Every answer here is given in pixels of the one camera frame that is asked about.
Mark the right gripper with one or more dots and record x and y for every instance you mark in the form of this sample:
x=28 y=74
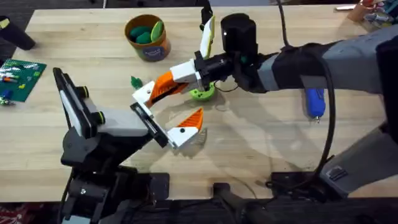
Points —
x=224 y=67

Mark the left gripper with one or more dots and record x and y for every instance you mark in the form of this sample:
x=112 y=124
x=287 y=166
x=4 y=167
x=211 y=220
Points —
x=124 y=123

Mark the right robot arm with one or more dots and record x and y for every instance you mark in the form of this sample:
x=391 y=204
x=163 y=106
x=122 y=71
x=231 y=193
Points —
x=351 y=59

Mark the small green vegetable toy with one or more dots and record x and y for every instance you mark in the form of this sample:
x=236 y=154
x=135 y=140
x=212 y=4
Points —
x=136 y=82

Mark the blue electric screwdriver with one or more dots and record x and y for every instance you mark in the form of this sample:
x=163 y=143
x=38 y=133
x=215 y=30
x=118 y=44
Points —
x=315 y=102

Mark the green disc with holes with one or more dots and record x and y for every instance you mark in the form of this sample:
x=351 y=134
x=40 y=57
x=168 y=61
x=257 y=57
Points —
x=202 y=95

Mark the brown tub with green toys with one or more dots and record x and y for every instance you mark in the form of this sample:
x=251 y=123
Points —
x=152 y=49

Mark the green board with toy blocks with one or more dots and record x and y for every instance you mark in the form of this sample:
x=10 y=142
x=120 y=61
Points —
x=21 y=81

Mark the black cylinder object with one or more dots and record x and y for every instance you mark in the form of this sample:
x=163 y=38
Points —
x=15 y=35

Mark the heap of tools and boxes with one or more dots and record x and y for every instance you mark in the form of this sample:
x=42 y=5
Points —
x=370 y=14

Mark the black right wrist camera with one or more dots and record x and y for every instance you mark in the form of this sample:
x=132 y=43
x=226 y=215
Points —
x=239 y=34

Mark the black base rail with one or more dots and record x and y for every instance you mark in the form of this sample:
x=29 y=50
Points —
x=280 y=213

